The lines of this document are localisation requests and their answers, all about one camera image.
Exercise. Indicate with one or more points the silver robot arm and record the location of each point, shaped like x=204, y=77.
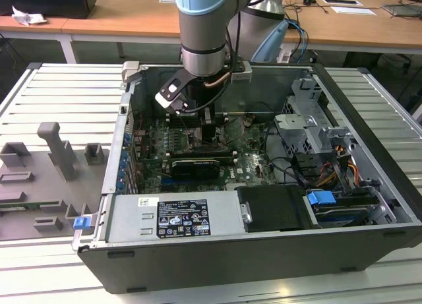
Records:
x=201, y=30

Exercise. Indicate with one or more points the black RAM slot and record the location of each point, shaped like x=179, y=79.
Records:
x=184, y=153
x=174, y=117
x=198, y=159
x=174, y=121
x=174, y=125

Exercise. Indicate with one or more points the CPU socket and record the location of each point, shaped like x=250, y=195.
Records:
x=194, y=139

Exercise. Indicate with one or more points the round coin battery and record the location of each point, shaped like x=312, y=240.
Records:
x=247, y=121

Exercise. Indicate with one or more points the grey case latch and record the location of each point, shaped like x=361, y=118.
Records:
x=130, y=71

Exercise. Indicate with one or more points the black graphics card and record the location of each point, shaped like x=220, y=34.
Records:
x=194, y=169

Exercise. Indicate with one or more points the pale blue teach pendant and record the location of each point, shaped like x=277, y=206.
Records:
x=270, y=43

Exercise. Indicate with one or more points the green motherboard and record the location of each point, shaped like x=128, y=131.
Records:
x=250, y=165

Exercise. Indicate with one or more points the metal disk cage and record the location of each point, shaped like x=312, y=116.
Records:
x=306, y=132

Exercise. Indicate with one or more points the black plastic shroud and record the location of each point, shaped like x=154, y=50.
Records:
x=270, y=208

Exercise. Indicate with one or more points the grey power supply unit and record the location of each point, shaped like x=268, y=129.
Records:
x=132, y=218

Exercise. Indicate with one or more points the blue disk carrier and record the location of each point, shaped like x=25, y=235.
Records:
x=320, y=198

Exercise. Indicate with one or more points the black office chair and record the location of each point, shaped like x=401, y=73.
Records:
x=362, y=61

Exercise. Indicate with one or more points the black PC case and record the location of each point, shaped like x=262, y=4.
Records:
x=230, y=267

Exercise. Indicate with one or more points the large black box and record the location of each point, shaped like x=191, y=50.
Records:
x=49, y=0

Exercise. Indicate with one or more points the hard disk drive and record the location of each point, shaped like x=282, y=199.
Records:
x=343, y=215

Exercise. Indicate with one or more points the grey parts rack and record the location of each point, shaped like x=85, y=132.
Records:
x=39, y=185

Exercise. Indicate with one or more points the crumpled white paper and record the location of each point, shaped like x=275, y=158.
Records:
x=28, y=17

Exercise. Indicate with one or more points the green RAM stick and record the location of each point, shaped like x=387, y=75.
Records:
x=19, y=205

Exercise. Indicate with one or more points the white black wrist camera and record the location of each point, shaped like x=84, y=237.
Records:
x=169, y=91

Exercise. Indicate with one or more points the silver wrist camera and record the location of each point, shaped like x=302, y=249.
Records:
x=241, y=73

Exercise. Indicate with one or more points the wooden desk white frame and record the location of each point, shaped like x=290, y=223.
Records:
x=132, y=17
x=29, y=28
x=346, y=27

